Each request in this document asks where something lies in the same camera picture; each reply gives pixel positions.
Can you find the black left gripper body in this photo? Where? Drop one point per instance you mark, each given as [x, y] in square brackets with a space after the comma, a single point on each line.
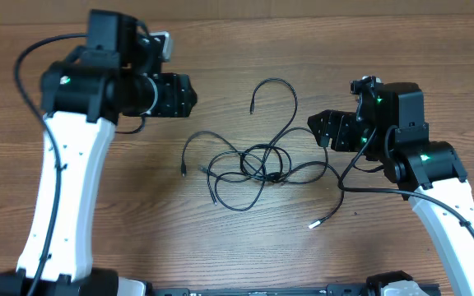
[172, 100]

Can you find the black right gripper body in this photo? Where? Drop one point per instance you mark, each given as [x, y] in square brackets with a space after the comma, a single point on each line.
[348, 133]

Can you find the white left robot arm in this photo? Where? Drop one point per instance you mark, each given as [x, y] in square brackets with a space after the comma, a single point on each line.
[116, 72]

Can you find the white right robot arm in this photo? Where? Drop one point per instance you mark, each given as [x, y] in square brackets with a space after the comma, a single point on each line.
[389, 126]

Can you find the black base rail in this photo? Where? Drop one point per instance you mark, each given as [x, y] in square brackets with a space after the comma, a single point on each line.
[391, 283]

